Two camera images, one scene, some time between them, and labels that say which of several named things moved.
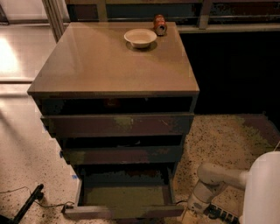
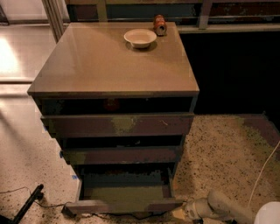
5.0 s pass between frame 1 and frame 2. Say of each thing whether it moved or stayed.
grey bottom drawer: stayed
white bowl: stayed
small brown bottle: stayed
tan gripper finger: moved
